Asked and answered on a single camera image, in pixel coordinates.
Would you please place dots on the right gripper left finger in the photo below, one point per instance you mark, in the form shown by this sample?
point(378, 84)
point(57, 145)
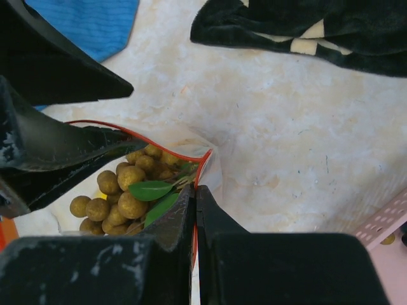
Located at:
point(152, 267)

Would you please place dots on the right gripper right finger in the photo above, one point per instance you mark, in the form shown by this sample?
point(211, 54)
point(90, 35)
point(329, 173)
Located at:
point(239, 267)

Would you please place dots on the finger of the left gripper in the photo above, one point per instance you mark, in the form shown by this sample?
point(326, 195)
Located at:
point(42, 158)
point(26, 41)

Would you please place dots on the clear zip top bag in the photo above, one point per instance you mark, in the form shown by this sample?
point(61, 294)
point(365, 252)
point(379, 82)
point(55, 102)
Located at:
point(24, 191)

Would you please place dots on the yellow lemon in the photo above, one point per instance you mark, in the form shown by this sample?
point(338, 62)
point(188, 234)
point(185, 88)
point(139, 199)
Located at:
point(101, 195)

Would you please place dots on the brown longan bunch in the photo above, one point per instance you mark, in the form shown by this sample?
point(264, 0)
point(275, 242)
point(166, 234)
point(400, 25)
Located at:
point(139, 191)

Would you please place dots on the blue cloth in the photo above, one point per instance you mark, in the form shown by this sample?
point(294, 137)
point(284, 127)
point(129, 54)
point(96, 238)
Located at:
point(99, 30)

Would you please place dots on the pink plastic basket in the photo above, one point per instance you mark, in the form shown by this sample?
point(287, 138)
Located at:
point(389, 260)

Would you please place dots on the loose brown longan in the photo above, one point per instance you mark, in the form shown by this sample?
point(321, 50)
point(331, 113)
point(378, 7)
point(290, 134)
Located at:
point(388, 240)

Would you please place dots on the black grape bunch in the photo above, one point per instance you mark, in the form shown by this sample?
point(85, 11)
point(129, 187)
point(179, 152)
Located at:
point(403, 230)

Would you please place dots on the black floral pillow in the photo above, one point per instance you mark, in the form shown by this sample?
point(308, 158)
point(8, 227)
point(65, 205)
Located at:
point(367, 36)

